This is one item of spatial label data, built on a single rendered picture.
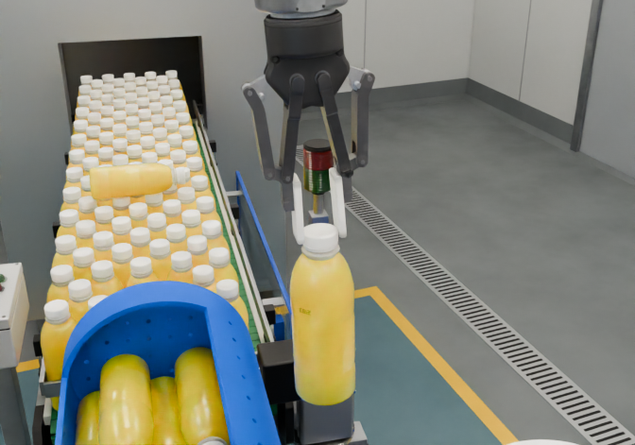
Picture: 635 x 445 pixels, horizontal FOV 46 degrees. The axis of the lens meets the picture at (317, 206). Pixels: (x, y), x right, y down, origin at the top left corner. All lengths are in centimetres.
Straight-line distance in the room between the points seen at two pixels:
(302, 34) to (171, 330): 60
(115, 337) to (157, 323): 6
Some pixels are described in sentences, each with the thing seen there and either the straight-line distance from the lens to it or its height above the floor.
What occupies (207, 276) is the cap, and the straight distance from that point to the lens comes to 140.
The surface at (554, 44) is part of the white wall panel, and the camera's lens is 551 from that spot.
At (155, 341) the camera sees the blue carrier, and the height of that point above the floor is 113.
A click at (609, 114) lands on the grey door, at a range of 508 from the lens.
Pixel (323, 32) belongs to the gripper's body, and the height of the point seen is 165.
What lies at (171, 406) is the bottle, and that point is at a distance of 111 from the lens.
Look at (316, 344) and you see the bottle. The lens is 83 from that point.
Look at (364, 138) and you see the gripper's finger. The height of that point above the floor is 154.
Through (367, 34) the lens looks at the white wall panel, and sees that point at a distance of 586.
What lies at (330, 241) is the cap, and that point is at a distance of 79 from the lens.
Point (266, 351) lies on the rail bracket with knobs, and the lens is 136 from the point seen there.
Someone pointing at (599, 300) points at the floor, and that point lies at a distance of 361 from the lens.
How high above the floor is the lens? 180
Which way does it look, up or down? 25 degrees down
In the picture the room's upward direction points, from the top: straight up
